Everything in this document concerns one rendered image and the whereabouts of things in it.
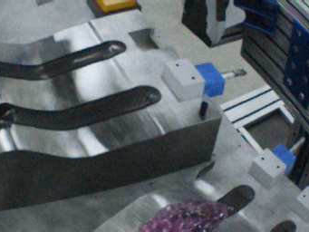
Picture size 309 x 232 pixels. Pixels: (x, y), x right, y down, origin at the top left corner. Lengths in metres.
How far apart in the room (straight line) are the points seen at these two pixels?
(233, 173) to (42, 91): 0.29
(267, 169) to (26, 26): 0.56
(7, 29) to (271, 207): 0.63
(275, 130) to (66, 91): 1.09
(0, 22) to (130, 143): 0.47
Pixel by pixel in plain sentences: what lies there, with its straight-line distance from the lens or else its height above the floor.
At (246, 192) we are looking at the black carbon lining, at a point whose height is 0.85.
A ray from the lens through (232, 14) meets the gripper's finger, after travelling 1.04.
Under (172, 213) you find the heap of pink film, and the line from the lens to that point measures 0.94.
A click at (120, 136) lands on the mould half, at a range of 1.08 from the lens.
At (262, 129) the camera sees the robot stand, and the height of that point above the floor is 0.21.
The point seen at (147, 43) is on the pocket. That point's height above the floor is 0.86.
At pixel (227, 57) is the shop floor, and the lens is 2.65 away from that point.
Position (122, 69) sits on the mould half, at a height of 0.89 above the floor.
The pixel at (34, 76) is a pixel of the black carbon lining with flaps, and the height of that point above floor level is 0.88.
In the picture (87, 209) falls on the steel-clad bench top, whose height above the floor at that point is 0.80.
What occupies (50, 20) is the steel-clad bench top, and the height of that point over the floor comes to 0.80.
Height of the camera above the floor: 1.65
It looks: 44 degrees down
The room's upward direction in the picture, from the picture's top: 10 degrees clockwise
